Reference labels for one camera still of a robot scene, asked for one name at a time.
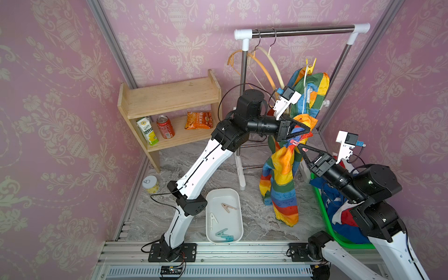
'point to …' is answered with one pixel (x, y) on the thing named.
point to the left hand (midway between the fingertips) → (306, 131)
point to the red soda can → (165, 126)
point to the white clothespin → (212, 217)
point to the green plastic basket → (341, 242)
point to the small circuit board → (171, 270)
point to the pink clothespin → (226, 206)
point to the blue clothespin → (229, 238)
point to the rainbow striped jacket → (279, 180)
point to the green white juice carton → (144, 125)
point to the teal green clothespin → (221, 234)
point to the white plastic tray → (224, 216)
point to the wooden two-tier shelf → (167, 115)
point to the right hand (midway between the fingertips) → (300, 146)
